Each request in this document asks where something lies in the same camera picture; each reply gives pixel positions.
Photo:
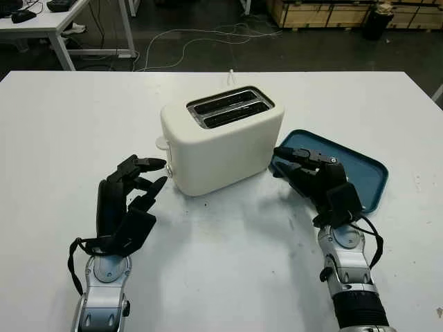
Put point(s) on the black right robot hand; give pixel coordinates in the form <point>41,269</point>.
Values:
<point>322,180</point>

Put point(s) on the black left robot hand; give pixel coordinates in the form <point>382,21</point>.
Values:
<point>110,207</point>

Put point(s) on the white toaster lever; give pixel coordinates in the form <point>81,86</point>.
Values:
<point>161,143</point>

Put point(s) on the blue plastic tray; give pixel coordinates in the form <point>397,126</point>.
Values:
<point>365,173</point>

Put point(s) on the white two-slot toaster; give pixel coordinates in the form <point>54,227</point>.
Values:
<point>225,155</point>

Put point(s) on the wooden crate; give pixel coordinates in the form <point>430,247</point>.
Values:
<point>322,14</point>

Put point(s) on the black bin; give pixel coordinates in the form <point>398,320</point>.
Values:
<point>379,22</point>

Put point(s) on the white shoe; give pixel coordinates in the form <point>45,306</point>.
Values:
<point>74,28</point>

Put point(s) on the white office desk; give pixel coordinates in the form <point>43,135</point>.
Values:
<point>34,26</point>

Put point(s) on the black desktop device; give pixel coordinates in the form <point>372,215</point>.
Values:
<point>60,5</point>

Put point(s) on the black computer mouse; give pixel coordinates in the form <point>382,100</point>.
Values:
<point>23,16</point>

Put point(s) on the black keyboard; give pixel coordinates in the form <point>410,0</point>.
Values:
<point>3,8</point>

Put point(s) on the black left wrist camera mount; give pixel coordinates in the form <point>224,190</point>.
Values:
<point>135,228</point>

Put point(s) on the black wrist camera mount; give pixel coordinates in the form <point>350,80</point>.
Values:
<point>135,228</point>
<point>344,204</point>

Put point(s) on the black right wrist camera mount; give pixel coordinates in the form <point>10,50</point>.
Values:
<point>344,204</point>

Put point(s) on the white slanted frame bar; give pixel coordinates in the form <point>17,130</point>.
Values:
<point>438,91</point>

